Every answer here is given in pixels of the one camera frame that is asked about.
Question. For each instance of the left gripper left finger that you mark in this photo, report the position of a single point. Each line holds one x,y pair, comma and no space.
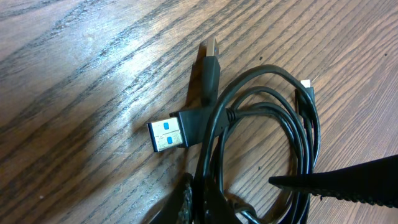
178,208

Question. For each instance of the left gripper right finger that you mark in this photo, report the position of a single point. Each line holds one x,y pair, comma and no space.
373,182

